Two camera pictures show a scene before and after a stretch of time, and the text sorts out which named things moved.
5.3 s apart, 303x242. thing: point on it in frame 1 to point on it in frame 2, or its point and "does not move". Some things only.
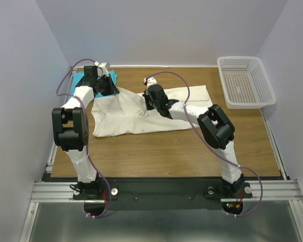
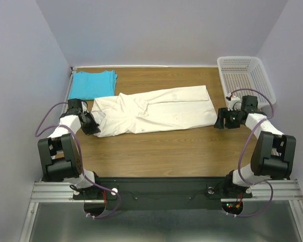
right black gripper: [147, 95] to [223, 112]
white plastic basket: [246, 83] does not move
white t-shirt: [120, 111] does not move
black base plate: [161, 193] does not move
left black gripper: [111, 88] to [94, 128]
